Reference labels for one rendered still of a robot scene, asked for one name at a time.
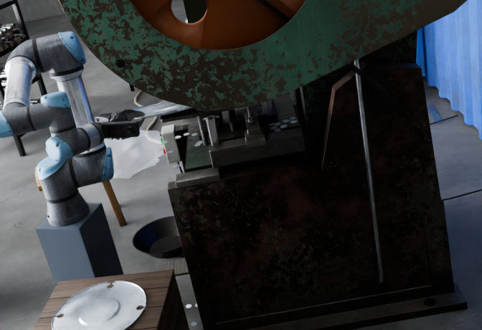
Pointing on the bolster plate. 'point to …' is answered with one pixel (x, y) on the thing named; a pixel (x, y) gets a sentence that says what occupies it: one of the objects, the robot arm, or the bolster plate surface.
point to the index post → (213, 130)
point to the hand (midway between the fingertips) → (143, 116)
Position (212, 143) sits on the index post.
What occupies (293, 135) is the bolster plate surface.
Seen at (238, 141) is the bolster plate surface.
